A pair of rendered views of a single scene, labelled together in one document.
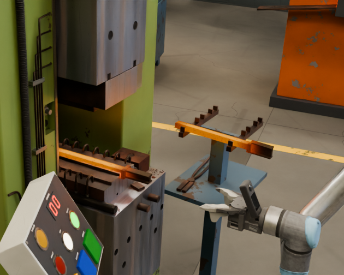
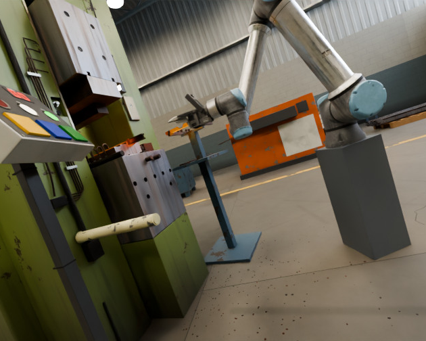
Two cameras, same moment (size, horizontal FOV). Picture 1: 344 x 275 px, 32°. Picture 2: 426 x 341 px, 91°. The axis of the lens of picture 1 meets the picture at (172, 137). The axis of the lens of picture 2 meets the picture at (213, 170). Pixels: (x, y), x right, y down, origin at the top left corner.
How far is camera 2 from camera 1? 1.34 m
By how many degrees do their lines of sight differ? 20
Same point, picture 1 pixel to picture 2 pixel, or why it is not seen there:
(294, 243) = (230, 106)
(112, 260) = (134, 189)
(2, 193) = not seen: hidden behind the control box
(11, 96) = (7, 74)
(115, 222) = (124, 160)
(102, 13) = (65, 31)
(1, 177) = not seen: hidden behind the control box
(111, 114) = (128, 136)
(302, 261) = (241, 117)
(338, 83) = (262, 158)
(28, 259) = not seen: outside the picture
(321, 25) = (245, 140)
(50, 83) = (52, 84)
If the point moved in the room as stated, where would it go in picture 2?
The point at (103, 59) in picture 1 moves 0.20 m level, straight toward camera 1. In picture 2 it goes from (78, 59) to (55, 35)
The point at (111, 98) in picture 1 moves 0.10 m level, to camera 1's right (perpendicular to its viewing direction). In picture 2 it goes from (97, 88) to (115, 82)
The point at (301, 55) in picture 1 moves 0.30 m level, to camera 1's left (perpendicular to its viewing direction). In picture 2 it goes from (243, 155) to (230, 160)
